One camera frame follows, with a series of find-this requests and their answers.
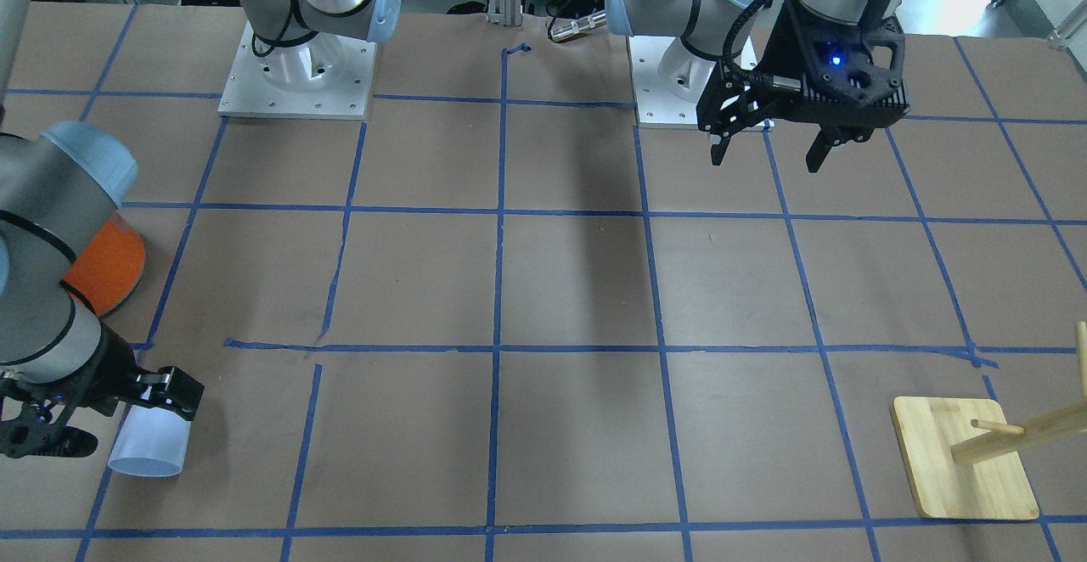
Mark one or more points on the metal cable connector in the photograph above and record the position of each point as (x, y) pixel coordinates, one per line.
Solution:
(578, 27)

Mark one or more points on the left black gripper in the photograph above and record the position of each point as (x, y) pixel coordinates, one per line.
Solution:
(786, 51)

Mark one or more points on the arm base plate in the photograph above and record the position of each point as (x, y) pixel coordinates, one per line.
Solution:
(668, 80)
(327, 78)

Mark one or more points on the wooden mug tree stand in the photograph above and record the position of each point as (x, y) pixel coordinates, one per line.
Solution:
(962, 457)

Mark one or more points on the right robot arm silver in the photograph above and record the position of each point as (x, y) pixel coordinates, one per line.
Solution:
(60, 188)

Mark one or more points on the light blue cup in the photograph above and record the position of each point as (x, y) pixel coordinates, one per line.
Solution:
(152, 443)

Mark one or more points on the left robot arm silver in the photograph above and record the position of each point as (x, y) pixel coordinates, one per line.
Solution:
(732, 33)

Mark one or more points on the orange can silver lid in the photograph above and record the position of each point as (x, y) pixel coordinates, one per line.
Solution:
(110, 267)

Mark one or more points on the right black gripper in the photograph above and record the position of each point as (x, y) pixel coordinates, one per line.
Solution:
(113, 381)

